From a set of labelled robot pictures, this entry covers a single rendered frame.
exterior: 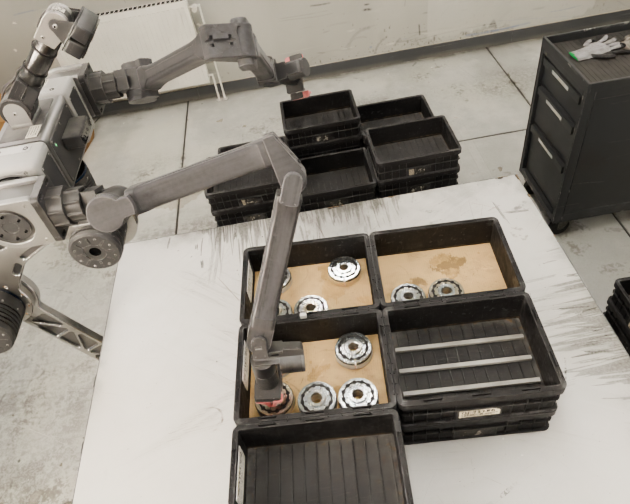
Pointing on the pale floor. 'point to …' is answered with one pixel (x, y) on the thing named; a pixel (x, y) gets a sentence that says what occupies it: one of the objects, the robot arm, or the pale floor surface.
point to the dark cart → (589, 129)
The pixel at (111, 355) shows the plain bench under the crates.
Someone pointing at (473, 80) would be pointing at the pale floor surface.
